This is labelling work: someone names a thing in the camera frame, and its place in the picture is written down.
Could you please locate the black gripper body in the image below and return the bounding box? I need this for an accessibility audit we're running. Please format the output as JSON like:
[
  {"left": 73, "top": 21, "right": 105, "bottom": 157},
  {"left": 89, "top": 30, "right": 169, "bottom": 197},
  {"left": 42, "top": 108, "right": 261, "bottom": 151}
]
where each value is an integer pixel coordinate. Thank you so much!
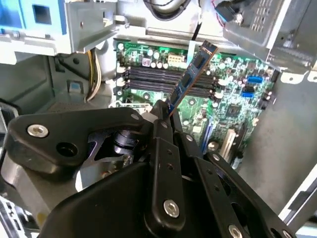
[{"left": 41, "top": 161, "right": 218, "bottom": 238}]

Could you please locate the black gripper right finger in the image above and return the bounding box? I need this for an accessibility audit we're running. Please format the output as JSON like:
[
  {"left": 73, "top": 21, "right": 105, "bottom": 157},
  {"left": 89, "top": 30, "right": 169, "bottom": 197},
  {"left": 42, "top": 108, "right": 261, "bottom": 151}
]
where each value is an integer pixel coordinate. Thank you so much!
[{"left": 170, "top": 111, "right": 299, "bottom": 238}]

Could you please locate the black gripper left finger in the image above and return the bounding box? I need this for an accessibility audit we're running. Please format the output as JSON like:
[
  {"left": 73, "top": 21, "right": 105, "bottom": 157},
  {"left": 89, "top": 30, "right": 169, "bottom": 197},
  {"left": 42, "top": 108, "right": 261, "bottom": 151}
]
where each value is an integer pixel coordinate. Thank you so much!
[{"left": 6, "top": 99, "right": 187, "bottom": 232}]

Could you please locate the blue RAM stick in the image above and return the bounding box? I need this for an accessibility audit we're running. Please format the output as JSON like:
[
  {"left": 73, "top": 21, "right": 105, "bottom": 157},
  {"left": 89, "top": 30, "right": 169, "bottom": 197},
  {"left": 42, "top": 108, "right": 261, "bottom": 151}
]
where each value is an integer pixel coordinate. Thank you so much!
[{"left": 166, "top": 40, "right": 219, "bottom": 117}]

